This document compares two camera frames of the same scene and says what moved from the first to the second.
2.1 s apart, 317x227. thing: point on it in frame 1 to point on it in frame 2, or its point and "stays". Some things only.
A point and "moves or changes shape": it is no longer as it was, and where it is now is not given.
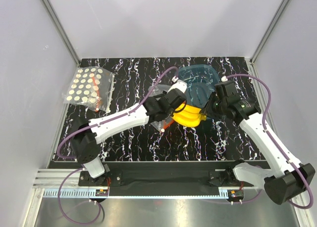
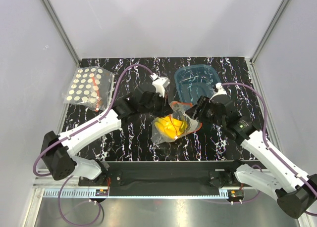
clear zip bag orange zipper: x=162 y=123 moves or changes shape
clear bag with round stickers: x=92 y=86 stays
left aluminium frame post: x=59 y=27 stays
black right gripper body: x=215 y=106 to x=206 y=113
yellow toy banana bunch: x=188 y=116 to x=170 y=127
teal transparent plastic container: x=200 y=80 stays
